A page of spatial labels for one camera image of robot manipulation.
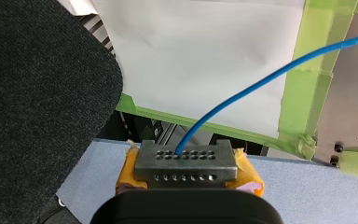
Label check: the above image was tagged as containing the blue cable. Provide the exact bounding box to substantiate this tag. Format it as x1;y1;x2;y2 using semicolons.
134;31;358;189

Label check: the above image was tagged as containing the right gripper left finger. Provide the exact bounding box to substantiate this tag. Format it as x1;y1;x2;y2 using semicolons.
115;145;149;196

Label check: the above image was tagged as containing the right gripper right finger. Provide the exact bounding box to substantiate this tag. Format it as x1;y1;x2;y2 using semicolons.
225;147;266;199

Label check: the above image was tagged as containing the dark grey office chair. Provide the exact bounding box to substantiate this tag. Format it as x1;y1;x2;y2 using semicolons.
0;0;125;224

